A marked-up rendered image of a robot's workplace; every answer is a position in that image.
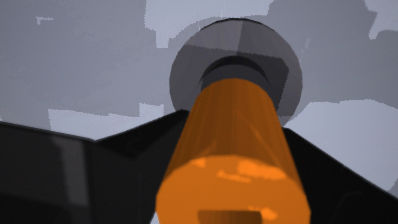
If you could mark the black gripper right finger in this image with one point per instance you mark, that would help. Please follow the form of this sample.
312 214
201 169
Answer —
335 193

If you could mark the orange knob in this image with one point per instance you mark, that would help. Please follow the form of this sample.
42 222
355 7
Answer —
232 164

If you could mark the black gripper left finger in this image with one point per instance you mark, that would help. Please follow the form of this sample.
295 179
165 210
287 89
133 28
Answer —
112 180

